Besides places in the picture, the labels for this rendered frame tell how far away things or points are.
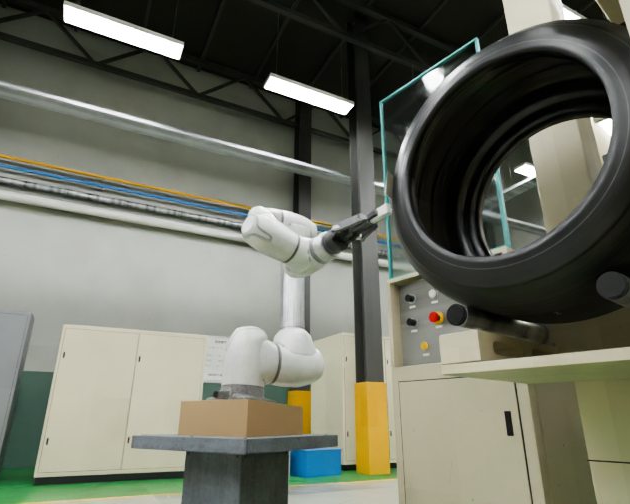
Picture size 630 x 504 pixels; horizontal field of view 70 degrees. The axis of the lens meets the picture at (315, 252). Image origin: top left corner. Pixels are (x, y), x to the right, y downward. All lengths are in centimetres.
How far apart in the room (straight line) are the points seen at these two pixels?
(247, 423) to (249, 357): 26
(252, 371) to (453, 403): 71
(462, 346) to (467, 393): 78
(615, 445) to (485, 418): 55
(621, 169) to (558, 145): 55
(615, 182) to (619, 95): 15
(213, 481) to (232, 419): 20
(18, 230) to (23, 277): 83
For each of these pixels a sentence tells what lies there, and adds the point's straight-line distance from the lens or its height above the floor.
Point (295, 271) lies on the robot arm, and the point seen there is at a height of 115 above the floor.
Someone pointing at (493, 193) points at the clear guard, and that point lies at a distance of 182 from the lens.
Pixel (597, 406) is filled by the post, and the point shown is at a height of 73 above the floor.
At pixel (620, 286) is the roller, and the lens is 84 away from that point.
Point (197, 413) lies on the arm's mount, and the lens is 166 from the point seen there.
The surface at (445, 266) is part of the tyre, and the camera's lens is 95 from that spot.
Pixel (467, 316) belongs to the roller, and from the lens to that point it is 95.
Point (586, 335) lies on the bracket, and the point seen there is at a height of 88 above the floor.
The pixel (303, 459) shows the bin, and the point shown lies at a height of 21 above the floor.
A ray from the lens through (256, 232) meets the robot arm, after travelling 136.
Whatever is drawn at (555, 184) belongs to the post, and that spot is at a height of 128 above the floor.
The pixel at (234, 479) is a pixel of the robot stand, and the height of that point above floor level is 53.
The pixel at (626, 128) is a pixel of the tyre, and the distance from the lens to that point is 88.
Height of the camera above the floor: 70
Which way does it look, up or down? 20 degrees up
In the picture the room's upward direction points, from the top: straight up
